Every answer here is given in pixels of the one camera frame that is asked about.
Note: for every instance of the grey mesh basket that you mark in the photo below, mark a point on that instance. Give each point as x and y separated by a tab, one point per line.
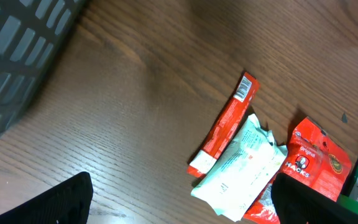
31	34

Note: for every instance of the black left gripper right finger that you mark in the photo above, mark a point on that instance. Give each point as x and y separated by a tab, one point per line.
296	203

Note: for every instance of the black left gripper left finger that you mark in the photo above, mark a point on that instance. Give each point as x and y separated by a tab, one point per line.
66	203

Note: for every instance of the white small packet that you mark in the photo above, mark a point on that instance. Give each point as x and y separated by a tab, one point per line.
242	171

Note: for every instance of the red snack bag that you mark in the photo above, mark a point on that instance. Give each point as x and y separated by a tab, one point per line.
314	160

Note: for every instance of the red packet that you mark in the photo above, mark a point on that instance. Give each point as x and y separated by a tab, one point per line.
225	127

